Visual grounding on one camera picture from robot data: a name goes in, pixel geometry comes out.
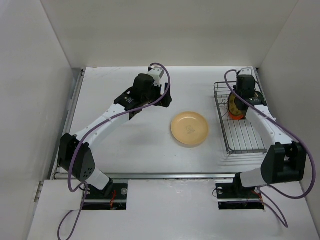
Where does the yellow patterned black-rimmed plate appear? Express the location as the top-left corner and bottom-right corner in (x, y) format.
(227, 93), (244, 116)

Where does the large beige plate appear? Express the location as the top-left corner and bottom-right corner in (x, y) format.
(170, 111), (209, 146)

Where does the black glossy plate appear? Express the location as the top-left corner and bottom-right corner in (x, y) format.
(255, 91), (265, 105)

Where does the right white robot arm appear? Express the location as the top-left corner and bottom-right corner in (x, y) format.
(231, 74), (307, 197)

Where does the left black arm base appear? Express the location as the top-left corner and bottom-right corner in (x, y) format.
(82, 179), (129, 211)

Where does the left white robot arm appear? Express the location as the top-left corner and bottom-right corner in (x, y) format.
(57, 67), (172, 199)

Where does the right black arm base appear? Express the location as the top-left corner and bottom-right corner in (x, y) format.
(212, 173), (265, 210)

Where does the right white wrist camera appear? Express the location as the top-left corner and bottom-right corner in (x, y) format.
(236, 67), (255, 76)

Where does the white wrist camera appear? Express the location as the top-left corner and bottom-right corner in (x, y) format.
(147, 66), (165, 87)
(236, 67), (255, 76)

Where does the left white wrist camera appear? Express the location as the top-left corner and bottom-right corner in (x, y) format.
(147, 66), (165, 87)

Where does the grey wire dish rack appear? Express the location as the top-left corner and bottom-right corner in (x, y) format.
(213, 82), (267, 155)

